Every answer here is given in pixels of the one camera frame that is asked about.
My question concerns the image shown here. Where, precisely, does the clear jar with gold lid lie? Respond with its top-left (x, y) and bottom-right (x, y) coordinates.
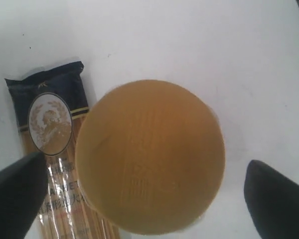
top-left (75, 80), bottom-right (225, 235)

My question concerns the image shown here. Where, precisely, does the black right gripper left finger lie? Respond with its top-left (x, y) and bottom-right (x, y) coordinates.
top-left (0, 152), bottom-right (48, 239)

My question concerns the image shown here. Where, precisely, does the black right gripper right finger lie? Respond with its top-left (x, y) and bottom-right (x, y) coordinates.
top-left (244, 160), bottom-right (299, 239)

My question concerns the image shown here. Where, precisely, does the spaghetti packet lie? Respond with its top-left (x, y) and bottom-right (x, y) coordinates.
top-left (6, 61), bottom-right (120, 239)

